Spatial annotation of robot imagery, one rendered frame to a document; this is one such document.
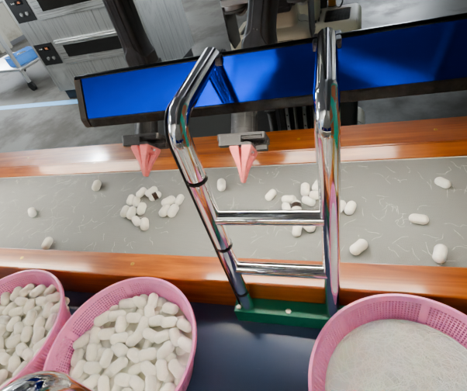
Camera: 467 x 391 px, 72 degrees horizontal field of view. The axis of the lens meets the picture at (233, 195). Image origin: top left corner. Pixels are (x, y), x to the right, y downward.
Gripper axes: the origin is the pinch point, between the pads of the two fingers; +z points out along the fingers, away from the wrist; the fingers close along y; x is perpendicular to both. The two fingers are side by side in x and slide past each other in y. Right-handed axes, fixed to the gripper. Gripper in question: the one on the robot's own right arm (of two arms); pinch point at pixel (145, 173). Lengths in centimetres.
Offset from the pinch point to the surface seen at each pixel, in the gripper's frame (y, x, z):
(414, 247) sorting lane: 58, -5, 16
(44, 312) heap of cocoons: -12.0, -17.3, 30.3
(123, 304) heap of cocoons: 5.4, -15.4, 27.9
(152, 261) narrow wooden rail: 9.0, -11.3, 20.0
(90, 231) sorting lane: -13.6, -3.1, 14.6
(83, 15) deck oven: -164, 154, -170
